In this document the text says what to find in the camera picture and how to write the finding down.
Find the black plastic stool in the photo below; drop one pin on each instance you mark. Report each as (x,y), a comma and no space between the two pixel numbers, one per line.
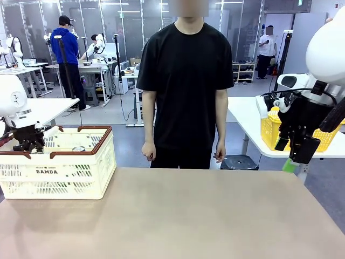
(237,163)

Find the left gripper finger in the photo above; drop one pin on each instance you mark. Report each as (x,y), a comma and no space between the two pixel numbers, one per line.
(18,148)
(40,150)

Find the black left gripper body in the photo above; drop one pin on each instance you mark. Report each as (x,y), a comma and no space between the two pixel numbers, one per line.
(27,137)

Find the person's right hand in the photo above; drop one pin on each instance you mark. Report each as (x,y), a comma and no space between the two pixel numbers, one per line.
(148,150)

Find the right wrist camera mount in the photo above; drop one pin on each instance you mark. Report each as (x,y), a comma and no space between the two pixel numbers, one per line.
(261,106)

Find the black pole with white top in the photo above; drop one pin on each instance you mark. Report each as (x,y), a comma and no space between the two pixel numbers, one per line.
(283,59)

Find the white desk with thin edge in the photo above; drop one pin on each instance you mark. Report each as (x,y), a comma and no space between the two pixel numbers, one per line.
(59,105)

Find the white background workbench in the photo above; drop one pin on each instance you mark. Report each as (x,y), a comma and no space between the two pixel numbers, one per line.
(97,67)

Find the person's left forearm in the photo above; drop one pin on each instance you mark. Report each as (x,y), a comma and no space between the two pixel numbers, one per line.
(221,116)

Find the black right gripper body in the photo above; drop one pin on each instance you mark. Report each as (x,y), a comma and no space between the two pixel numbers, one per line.
(299,121)

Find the blue Pocari drink can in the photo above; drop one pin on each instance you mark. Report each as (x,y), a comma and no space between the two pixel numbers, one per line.
(79,149)

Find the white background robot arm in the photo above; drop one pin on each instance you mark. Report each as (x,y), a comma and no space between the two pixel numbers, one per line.
(97,47)

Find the person's left hand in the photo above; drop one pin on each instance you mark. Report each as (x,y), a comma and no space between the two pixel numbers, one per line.
(220,151)

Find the grey step stool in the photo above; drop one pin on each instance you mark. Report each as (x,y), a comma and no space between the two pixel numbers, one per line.
(91,95)

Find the black camera tripod stand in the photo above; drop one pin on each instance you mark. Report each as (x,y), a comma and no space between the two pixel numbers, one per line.
(67,75)

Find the person in black t-shirt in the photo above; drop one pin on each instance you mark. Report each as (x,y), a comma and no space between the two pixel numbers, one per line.
(186,81)

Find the large yellow plastic basket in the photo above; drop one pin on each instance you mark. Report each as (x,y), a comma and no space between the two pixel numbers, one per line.
(269,129)

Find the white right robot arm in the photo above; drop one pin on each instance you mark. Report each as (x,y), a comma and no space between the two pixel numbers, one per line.
(328,48)

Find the man in blue hoodie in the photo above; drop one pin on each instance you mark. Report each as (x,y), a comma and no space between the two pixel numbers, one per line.
(67,51)

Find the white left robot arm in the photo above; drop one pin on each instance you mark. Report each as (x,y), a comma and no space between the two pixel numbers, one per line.
(10,99)

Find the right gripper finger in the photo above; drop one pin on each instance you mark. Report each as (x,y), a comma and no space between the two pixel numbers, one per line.
(303,149)
(281,144)

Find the person in white shirt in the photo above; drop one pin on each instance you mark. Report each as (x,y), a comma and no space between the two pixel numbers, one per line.
(266,51)

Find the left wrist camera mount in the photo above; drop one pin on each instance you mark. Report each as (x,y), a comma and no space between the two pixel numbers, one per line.
(49,130)

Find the cream shopping basket brown rim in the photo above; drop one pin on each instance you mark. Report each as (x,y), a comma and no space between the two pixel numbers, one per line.
(105,172)

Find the person's right forearm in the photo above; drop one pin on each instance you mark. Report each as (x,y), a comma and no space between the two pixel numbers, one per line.
(149,116)

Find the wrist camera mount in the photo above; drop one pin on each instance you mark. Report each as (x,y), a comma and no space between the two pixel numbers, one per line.
(49,130)
(261,106)

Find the white desk with T legs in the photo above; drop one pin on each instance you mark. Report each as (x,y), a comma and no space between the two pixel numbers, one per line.
(130,81)

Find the wooden shoe rack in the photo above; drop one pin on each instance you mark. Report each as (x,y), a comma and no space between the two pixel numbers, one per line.
(244,73)

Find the thin black tripod pole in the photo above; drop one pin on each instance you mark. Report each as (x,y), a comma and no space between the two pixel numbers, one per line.
(117,64)

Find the white side table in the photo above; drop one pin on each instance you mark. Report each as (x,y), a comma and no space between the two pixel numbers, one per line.
(242,113)

